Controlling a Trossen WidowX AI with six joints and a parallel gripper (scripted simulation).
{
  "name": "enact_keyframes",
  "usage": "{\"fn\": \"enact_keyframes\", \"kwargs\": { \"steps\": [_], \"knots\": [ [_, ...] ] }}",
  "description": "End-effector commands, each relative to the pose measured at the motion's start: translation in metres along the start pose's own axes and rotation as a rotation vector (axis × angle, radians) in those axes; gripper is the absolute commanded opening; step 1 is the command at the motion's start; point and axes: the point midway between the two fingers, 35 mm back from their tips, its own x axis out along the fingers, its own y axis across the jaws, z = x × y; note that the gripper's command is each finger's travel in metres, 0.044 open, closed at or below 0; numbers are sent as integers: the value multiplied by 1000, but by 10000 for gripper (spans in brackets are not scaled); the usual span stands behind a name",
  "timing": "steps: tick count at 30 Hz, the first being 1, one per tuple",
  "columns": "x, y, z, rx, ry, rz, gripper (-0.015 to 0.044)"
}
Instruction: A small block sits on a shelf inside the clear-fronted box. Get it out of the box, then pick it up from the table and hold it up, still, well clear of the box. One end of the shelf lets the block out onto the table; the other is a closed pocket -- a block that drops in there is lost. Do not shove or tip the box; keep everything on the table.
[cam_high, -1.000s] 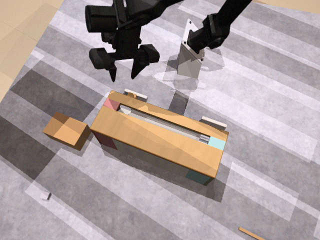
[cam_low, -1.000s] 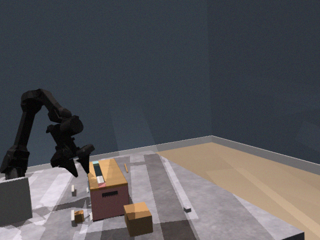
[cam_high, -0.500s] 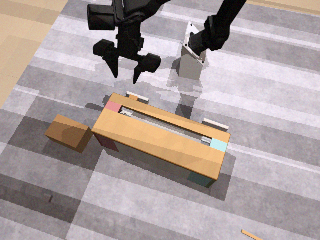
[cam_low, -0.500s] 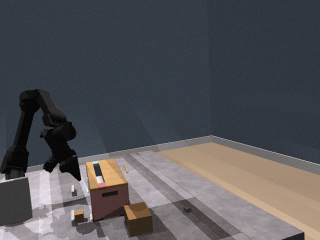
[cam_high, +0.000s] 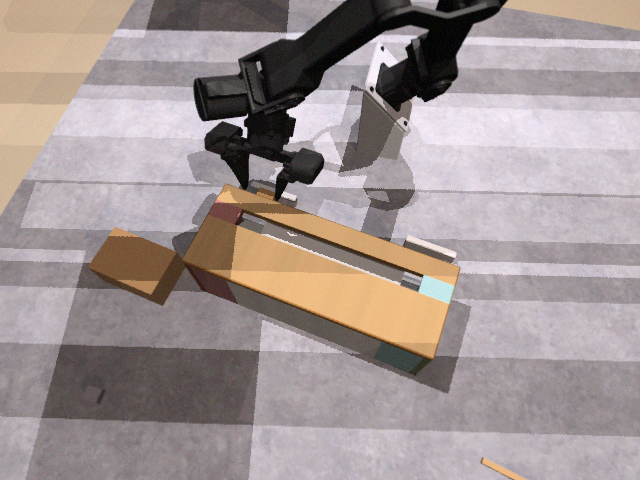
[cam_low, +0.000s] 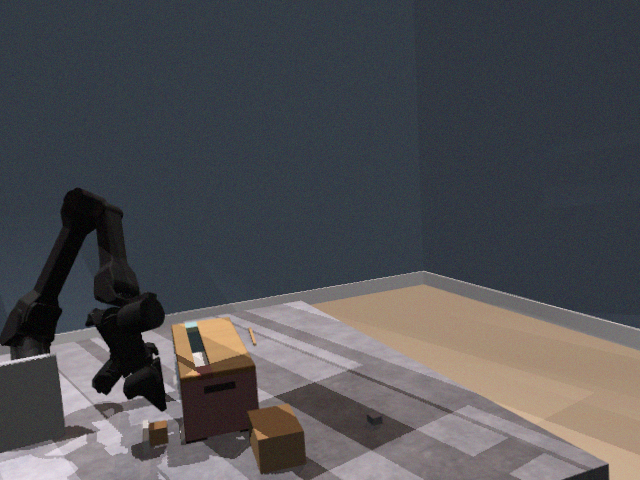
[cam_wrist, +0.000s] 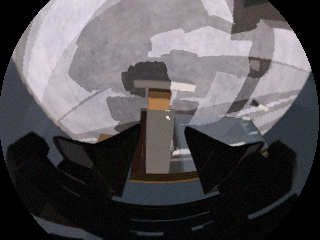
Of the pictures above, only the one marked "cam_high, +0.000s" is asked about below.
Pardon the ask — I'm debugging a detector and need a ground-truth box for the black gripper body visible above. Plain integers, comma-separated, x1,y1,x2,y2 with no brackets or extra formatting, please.
204,111,325,185

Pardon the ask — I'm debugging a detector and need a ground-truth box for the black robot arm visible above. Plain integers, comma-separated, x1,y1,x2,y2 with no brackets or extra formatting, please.
193,0,508,121

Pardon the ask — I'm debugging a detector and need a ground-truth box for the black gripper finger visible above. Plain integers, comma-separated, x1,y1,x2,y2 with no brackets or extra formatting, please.
275,169,295,201
220,151,250,190

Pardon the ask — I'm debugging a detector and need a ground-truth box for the tan wooden bar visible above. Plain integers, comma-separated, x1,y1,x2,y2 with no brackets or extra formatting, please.
480,457,526,480

